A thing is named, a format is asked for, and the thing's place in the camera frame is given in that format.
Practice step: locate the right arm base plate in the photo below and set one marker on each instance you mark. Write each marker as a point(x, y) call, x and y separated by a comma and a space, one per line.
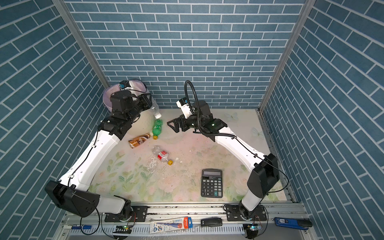
point(236, 213)

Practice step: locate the small circuit board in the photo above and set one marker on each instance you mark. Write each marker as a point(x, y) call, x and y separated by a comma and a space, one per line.
point(253, 227)
point(122, 230)

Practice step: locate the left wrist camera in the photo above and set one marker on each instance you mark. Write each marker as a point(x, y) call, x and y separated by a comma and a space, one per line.
point(127, 85)

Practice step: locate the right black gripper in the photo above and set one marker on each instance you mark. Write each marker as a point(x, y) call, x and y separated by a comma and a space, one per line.
point(183, 120)

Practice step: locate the white plastic trash bin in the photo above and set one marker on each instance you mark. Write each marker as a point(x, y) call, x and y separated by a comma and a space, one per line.
point(144, 124)

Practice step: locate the aluminium rail frame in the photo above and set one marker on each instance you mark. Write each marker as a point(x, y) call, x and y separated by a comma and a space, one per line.
point(197, 211)

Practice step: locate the left small circuit board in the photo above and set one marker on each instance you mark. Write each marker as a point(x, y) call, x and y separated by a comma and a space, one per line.
point(122, 230)

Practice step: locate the brown coffee bottle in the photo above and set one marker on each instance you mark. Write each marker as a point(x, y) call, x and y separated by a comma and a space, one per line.
point(137, 141)

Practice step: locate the black desk calculator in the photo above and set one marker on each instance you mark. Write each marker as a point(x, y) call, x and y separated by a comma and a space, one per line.
point(212, 183)

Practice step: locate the red-label bottle yellow cap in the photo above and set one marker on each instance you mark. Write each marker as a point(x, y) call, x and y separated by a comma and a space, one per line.
point(162, 155)

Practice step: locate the blue black utility tool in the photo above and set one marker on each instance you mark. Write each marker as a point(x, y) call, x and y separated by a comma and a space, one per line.
point(299, 224)

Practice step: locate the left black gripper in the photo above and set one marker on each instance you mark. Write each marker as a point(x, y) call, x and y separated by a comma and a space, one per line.
point(142, 99)

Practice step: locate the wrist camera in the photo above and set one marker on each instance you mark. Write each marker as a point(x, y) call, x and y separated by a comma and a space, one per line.
point(185, 107)
point(127, 85)

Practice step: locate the clear bottle white cap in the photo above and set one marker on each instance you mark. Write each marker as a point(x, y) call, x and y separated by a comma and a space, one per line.
point(155, 109)

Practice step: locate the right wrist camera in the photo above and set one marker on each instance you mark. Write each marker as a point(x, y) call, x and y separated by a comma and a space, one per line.
point(185, 107)

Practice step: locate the green plastic bottle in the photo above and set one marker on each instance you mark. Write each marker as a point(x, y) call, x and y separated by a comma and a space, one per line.
point(157, 128)

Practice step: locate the blue marker pen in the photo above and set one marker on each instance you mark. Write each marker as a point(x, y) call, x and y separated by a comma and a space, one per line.
point(79, 227)

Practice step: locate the right small circuit board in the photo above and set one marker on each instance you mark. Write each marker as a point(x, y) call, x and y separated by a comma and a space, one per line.
point(253, 227)

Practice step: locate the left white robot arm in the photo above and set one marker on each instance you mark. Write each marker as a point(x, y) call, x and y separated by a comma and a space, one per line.
point(71, 191)

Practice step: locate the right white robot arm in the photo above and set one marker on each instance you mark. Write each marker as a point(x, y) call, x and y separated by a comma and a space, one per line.
point(264, 169)

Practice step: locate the pink bin liner bag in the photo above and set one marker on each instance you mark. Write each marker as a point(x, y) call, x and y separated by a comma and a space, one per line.
point(140, 88)

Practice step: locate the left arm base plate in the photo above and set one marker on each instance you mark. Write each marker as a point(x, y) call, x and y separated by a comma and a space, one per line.
point(135, 214)

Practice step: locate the red white toothpaste box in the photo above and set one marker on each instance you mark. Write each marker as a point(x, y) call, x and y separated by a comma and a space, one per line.
point(170, 225)

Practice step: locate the black car key fob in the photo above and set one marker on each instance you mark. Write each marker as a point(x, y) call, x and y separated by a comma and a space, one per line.
point(211, 222)

